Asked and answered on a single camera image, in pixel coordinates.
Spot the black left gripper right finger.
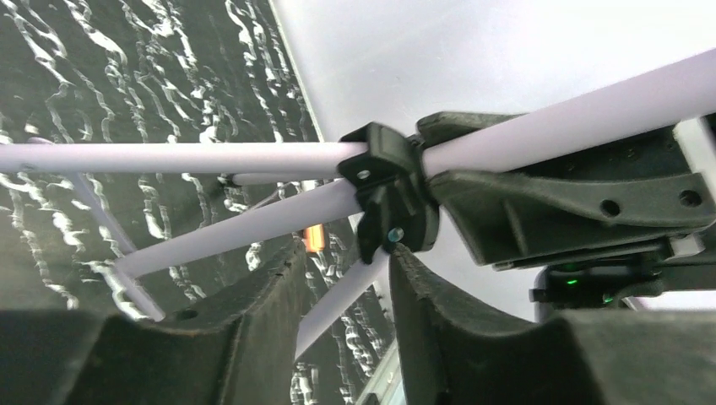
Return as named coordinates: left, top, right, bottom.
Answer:
left=389, top=246, right=715, bottom=404

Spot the aluminium rail right edge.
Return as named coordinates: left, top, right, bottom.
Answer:
left=355, top=339, right=407, bottom=405

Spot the lilac music stand tripod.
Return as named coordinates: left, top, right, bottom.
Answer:
left=1, top=51, right=715, bottom=357

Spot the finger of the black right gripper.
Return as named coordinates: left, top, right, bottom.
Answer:
left=415, top=111, right=522, bottom=149

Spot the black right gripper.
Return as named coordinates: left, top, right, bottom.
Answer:
left=429, top=122, right=715, bottom=308

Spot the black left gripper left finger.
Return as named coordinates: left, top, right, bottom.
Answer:
left=1, top=241, right=306, bottom=404

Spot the orange grey marker pen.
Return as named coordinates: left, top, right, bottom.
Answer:
left=303, top=224, right=325, bottom=253

